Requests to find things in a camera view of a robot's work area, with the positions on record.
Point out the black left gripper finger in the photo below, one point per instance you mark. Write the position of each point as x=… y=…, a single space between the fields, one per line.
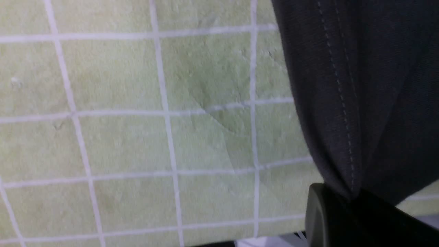
x=367 y=221

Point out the dark gray long-sleeve top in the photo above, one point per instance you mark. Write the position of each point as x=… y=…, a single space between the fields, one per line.
x=364 y=78

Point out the green grid cutting mat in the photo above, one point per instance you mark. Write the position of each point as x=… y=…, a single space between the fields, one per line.
x=128 y=123

